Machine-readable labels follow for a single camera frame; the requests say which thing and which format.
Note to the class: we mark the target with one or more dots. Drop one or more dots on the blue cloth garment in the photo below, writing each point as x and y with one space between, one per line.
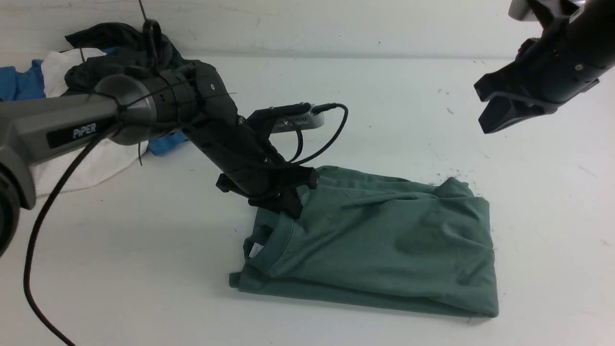
29 85

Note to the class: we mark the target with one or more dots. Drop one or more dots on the black cloth garment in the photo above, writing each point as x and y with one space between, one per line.
104 50

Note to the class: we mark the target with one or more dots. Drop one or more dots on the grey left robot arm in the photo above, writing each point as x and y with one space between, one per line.
138 106

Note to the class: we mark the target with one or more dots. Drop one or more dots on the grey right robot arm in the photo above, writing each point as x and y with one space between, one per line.
576 47

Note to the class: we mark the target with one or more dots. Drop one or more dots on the green long-sleeve top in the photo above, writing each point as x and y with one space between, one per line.
379 242

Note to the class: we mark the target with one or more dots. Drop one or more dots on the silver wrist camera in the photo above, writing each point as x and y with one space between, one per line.
542 11
293 120

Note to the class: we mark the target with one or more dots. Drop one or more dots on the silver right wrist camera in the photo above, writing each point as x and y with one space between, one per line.
542 11

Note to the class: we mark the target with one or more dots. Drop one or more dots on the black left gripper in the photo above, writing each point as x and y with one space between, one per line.
250 165

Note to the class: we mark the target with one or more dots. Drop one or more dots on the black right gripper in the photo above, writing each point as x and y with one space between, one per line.
568 58

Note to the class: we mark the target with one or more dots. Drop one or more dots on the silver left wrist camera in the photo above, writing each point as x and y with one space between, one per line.
293 120

